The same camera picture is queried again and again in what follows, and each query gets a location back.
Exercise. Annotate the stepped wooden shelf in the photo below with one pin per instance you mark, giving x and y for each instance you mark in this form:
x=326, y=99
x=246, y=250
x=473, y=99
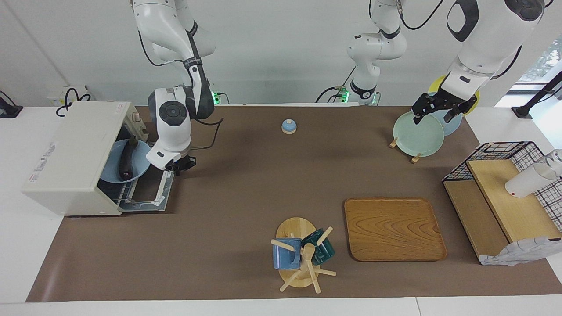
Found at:
x=518, y=210

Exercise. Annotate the white wall socket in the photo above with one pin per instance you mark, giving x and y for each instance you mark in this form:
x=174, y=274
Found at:
x=55, y=98

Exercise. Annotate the blue ceramic mug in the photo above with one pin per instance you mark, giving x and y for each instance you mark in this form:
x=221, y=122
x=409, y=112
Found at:
x=285, y=259

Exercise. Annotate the dark green ceramic mug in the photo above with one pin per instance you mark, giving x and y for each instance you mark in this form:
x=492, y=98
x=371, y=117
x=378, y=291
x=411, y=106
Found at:
x=325, y=252

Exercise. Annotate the window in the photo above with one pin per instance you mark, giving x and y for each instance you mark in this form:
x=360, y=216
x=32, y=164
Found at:
x=544, y=61

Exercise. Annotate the wooden mug tree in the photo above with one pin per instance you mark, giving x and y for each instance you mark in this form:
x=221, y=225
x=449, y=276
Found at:
x=296, y=228

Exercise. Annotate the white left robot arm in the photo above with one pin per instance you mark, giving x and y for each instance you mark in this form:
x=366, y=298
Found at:
x=491, y=44

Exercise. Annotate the yellow plate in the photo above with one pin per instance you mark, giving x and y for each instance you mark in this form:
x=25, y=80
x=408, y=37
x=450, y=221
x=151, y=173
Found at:
x=434, y=85

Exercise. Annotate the clear glass cup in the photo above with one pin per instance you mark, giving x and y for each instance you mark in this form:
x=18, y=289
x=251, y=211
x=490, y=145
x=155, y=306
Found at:
x=556, y=158

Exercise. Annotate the pale green plate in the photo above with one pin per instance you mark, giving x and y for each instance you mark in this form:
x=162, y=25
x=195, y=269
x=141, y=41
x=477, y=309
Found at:
x=417, y=136

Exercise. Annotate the glass oven door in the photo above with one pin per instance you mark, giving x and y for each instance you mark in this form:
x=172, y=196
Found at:
x=163, y=195

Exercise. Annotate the brown table mat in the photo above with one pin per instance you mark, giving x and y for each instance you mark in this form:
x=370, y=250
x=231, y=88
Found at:
x=219, y=245

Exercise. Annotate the wooden plate rack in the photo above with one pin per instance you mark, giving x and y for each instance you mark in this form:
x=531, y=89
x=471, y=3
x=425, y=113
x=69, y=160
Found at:
x=393, y=142

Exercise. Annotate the light blue racked plate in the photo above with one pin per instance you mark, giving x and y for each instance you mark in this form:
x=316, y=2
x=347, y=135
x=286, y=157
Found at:
x=452, y=127

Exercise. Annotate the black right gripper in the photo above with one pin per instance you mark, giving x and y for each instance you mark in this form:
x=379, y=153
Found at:
x=184, y=164

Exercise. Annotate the cream toaster oven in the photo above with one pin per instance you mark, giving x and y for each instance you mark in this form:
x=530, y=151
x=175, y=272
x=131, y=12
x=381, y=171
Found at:
x=66, y=166

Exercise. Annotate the wooden serving tray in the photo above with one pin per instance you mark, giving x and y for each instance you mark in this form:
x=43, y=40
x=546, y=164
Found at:
x=386, y=228

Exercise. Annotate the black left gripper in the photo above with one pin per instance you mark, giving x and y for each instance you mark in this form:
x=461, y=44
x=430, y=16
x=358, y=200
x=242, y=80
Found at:
x=439, y=103

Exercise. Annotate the black clamp base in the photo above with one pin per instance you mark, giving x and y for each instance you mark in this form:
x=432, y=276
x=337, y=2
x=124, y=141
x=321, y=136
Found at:
x=11, y=112

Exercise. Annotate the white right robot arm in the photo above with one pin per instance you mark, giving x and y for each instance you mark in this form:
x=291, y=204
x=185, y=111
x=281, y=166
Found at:
x=173, y=127

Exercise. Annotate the white paper cup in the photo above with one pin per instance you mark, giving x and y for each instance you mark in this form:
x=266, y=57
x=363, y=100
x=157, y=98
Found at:
x=527, y=182

